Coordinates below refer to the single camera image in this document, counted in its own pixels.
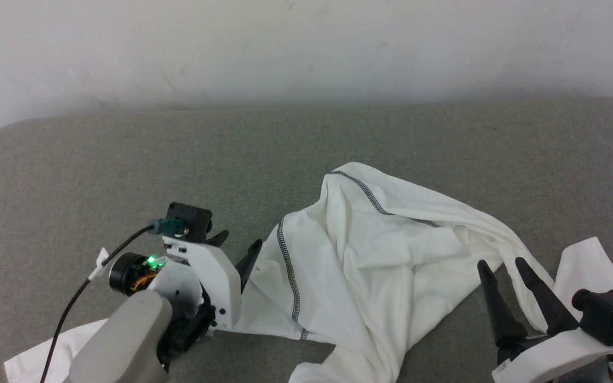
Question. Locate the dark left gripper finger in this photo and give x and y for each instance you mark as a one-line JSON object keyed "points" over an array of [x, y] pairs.
{"points": [[218, 239], [248, 263]]}

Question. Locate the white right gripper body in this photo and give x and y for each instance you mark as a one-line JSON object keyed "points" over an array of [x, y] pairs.
{"points": [[556, 356]]}

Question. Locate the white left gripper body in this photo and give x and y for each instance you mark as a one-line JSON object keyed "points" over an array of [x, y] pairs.
{"points": [[210, 287]]}

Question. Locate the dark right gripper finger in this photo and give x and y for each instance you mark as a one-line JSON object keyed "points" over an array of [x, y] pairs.
{"points": [[503, 319], [551, 308]]}

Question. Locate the white garment with dark stitching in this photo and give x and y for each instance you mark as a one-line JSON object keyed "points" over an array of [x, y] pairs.
{"points": [[365, 266]]}

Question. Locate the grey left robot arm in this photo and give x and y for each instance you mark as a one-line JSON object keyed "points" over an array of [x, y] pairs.
{"points": [[120, 340]]}

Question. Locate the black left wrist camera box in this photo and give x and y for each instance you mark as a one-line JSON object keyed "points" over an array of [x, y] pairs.
{"points": [[192, 218]]}

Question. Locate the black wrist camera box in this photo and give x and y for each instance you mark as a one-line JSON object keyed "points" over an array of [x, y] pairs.
{"points": [[610, 314], [192, 218]]}

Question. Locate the teal left camera connector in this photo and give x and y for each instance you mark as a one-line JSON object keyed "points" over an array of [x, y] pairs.
{"points": [[171, 227]]}

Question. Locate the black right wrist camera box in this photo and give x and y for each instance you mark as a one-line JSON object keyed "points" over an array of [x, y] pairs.
{"points": [[610, 314]]}

